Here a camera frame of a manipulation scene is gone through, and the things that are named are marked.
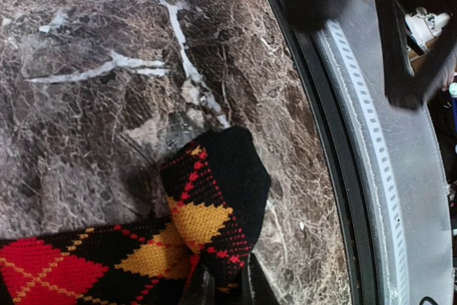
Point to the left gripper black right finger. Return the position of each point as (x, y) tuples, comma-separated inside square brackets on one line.
[(255, 288)]

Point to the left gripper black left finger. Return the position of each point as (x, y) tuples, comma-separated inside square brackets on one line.
[(201, 288)]

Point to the black red yellow argyle sock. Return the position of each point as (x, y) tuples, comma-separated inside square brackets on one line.
[(216, 187)]

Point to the black table edge rail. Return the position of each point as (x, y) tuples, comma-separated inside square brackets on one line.
[(343, 160)]

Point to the white slotted cable duct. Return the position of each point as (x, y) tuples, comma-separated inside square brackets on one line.
[(382, 198)]

